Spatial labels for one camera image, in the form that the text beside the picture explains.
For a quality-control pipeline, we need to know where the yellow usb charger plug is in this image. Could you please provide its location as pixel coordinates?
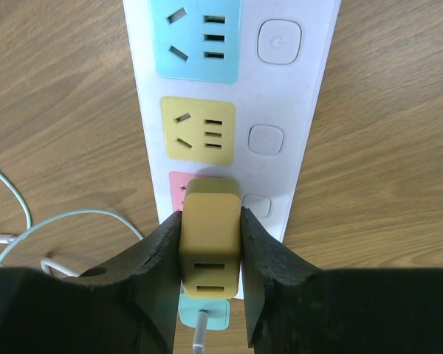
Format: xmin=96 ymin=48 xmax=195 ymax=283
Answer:
xmin=179 ymin=178 xmax=241 ymax=299

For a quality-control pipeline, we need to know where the white power strip cord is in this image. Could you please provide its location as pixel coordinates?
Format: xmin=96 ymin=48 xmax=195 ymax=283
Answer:
xmin=39 ymin=257 xmax=80 ymax=278

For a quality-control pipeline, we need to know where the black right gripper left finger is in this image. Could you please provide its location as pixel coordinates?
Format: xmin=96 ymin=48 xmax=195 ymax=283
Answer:
xmin=0 ymin=212 xmax=182 ymax=353

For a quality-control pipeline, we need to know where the thin pale green cable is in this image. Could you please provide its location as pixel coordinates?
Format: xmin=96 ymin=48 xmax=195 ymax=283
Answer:
xmin=0 ymin=158 xmax=211 ymax=354

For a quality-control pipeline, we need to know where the white power strip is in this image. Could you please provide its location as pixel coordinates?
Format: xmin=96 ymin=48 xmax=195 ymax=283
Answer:
xmin=123 ymin=1 xmax=340 ymax=240

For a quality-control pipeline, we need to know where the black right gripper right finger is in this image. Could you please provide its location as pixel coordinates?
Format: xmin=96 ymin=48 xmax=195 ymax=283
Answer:
xmin=241 ymin=209 xmax=443 ymax=353

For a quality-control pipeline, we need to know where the teal charger plug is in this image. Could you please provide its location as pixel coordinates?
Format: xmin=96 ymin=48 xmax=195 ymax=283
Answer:
xmin=177 ymin=293 xmax=232 ymax=331

